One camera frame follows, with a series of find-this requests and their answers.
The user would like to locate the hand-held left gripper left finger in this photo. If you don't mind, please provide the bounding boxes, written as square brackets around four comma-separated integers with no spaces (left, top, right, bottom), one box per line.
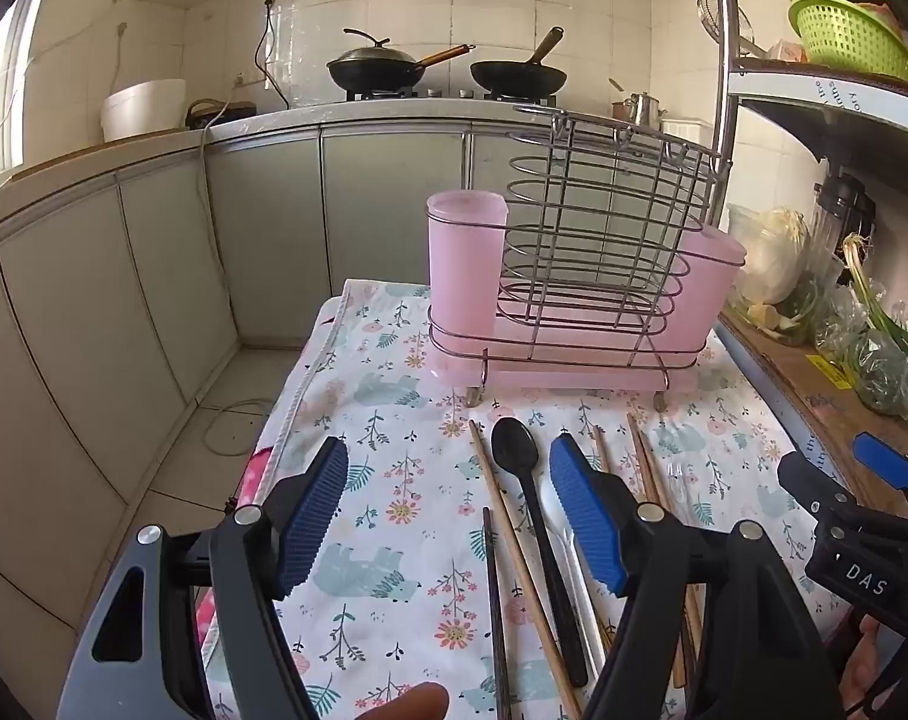
[56,435,350,720]

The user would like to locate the pink printed cloth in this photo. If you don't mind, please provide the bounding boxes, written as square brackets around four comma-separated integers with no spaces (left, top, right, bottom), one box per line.
[199,446,276,646]

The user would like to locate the metal wire utensil rack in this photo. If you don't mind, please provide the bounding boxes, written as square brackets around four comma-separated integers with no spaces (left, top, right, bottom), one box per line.
[426,106,734,412]

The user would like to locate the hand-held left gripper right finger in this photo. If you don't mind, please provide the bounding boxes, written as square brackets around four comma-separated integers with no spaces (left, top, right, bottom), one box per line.
[548,431,849,720]

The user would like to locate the grey kitchen base cabinet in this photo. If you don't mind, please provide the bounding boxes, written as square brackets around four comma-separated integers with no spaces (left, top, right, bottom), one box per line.
[0,101,725,638]

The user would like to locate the white lidded container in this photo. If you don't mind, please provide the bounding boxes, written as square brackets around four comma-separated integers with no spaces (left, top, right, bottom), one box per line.
[662,118,717,148]

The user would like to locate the green onions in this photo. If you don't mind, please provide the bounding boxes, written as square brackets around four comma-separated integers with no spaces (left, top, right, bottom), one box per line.
[842,232,908,391]

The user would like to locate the dark wok lid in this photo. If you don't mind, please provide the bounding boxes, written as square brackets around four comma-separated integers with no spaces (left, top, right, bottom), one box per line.
[332,28,425,67]

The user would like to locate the black wok with wooden handle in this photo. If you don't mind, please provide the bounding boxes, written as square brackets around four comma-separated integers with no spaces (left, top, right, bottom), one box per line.
[326,43,476,95]

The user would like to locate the black plastic spoon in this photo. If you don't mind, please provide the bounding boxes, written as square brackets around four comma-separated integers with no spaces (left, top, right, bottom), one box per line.
[491,417,590,687]

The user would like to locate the white bucket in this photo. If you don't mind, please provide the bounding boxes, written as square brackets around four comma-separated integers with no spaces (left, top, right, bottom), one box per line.
[100,79,189,143]

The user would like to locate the pink plastic drip tray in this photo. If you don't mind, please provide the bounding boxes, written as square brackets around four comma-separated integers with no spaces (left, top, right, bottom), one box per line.
[430,315,714,392]

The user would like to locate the white cable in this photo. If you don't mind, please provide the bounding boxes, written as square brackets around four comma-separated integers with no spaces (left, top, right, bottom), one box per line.
[194,109,276,458]

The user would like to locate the green plastic basket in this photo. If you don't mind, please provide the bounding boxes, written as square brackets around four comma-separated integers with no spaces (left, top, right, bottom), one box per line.
[789,0,908,85]

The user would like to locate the metal storage shelf frame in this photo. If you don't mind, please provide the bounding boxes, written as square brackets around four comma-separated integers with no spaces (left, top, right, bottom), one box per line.
[707,0,908,556]

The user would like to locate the floral printed tablecloth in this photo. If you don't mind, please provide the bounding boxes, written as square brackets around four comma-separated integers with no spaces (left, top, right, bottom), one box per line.
[199,277,852,720]

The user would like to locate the person's left hand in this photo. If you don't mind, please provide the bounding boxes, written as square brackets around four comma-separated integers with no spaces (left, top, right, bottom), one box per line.
[353,682,451,720]

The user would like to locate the black wok with dark handle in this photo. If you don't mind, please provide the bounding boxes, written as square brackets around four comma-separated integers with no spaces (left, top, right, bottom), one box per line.
[469,26,569,97]

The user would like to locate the napa cabbage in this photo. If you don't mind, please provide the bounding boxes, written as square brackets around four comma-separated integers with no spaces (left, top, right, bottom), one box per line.
[746,208,812,305]

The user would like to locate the plastic bag of greens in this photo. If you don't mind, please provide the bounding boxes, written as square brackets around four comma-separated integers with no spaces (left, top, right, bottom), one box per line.
[812,285,908,432]

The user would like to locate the stainless steel kettle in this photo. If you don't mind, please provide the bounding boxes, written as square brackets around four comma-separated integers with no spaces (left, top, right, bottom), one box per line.
[622,90,669,130]

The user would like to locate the translucent white plastic spoon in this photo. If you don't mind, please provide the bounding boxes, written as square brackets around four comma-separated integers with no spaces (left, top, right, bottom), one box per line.
[540,476,614,683]

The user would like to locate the black power cable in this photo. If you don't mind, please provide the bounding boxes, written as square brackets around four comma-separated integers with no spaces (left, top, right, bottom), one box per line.
[254,0,291,113]

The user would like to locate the black chopstick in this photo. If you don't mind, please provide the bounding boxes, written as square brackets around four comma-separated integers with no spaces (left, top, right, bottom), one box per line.
[482,506,512,720]

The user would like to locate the pink plastic utensil cup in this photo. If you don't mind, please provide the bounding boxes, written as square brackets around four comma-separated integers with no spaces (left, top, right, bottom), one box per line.
[664,229,747,352]
[425,191,510,346]

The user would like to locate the person's right hand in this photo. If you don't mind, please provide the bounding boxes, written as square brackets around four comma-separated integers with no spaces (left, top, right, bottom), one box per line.
[836,615,903,720]

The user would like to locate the window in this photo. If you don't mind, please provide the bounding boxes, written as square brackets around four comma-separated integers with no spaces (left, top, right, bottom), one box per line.
[0,0,46,192]

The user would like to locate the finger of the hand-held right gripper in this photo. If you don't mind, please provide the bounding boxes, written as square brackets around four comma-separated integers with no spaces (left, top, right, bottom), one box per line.
[853,433,908,520]
[778,451,854,520]

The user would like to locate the metal wire strainer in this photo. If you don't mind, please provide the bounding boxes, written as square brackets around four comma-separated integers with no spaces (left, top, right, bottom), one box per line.
[695,0,767,58]

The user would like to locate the gas stove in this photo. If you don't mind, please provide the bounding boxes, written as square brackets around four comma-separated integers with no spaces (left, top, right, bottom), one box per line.
[345,86,561,103]

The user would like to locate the long light wooden chopstick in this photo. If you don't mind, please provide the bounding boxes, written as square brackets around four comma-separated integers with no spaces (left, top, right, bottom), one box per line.
[469,420,582,720]

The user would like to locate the cardboard box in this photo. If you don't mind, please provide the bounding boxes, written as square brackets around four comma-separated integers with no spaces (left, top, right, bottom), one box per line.
[716,309,908,522]

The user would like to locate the clear plastic utensil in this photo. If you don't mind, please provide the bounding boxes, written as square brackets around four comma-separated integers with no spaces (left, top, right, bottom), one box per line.
[668,461,699,522]

